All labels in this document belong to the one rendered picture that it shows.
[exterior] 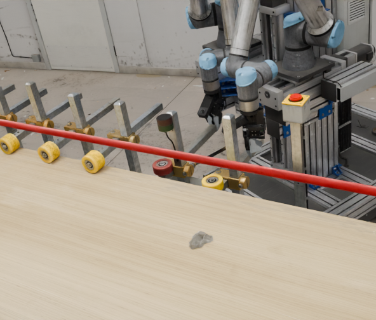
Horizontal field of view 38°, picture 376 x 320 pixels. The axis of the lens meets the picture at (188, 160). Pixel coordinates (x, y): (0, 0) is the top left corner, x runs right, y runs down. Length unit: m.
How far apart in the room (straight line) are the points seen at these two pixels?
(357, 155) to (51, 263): 2.11
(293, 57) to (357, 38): 0.55
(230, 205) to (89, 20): 4.00
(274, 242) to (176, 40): 3.67
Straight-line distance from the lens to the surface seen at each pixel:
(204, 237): 1.73
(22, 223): 2.06
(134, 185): 2.07
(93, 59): 5.80
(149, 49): 5.36
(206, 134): 2.39
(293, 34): 2.41
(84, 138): 0.60
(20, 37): 6.31
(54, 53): 6.09
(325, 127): 3.00
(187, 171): 2.16
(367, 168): 3.27
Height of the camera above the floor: 2.01
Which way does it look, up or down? 31 degrees down
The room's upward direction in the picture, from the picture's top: 10 degrees counter-clockwise
